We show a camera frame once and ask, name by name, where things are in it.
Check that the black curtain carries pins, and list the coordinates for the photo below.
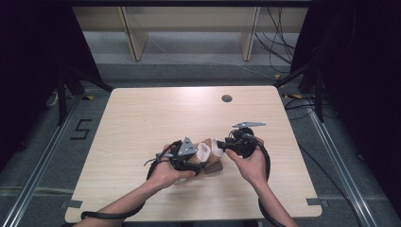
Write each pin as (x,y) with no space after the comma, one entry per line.
(362,78)
(28,63)

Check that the black metal stand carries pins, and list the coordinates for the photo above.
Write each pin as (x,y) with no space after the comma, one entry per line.
(61,94)
(319,94)

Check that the person's right hand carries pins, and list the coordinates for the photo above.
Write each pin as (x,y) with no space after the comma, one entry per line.
(253,167)

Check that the grey table corner bracket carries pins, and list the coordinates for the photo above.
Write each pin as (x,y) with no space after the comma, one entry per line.
(72,204)
(317,202)

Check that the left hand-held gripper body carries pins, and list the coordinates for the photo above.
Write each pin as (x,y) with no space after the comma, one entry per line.
(187,148)

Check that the aluminium floor rail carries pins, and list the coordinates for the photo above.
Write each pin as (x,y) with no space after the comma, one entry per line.
(340,170)
(44,160)

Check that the dark round table grommet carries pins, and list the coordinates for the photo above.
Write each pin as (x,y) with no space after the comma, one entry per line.
(226,98)

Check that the person's left hand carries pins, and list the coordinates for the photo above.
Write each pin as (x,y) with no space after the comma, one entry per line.
(165,176)

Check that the brown sock with plain cuff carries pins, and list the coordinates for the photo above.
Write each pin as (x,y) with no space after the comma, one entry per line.
(203,152)

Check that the light wooden shelf unit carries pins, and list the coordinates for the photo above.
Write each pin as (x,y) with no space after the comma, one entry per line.
(189,19)

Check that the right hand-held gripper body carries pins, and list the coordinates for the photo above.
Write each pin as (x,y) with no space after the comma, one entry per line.
(244,142)

